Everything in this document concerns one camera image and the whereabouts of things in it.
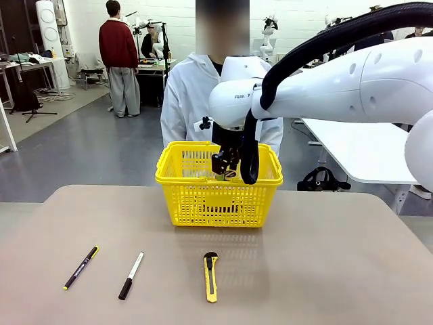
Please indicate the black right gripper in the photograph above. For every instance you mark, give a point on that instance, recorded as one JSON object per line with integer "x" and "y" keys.
{"x": 224, "y": 139}

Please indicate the yellow black tape measure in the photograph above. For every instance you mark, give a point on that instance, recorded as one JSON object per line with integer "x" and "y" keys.
{"x": 230, "y": 174}

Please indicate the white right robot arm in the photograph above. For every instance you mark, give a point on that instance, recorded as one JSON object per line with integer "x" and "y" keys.
{"x": 338, "y": 84}

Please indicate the yellow plastic shopping basket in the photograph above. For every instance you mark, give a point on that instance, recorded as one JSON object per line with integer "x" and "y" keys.
{"x": 216, "y": 199}

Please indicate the person in white hoodie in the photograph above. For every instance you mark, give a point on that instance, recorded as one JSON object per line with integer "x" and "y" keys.
{"x": 189, "y": 94}

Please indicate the seated person in black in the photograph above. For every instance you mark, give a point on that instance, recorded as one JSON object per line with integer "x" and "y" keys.
{"x": 149, "y": 45}

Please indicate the person in red sweater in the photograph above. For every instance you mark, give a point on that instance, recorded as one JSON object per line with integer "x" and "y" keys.
{"x": 116, "y": 47}

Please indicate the black bag on floor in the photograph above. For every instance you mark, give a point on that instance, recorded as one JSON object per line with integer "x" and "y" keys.
{"x": 321, "y": 183}

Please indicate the yellow black utility knife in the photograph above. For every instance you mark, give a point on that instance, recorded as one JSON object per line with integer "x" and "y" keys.
{"x": 211, "y": 277}

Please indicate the small white background robot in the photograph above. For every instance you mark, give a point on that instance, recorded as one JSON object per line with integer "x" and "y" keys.
{"x": 268, "y": 37}

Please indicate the large white table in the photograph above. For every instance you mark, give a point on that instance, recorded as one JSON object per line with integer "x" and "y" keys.
{"x": 358, "y": 149}

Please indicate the white marker black cap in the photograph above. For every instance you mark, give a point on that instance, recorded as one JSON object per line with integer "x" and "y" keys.
{"x": 131, "y": 276}

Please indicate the black metal chair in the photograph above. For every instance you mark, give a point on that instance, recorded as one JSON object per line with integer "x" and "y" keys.
{"x": 93, "y": 76}

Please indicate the black pen yellow ends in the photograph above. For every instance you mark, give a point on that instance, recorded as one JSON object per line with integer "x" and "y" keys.
{"x": 81, "y": 268}

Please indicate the black tripod stand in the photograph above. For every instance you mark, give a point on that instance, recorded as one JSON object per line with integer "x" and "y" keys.
{"x": 25, "y": 101}

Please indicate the white tower air conditioner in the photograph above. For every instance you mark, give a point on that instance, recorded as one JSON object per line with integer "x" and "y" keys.
{"x": 50, "y": 34}

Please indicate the table with clothes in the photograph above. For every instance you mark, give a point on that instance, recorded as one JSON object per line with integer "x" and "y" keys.
{"x": 30, "y": 62}

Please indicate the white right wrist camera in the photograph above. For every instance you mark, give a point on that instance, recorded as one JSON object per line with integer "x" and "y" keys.
{"x": 203, "y": 124}

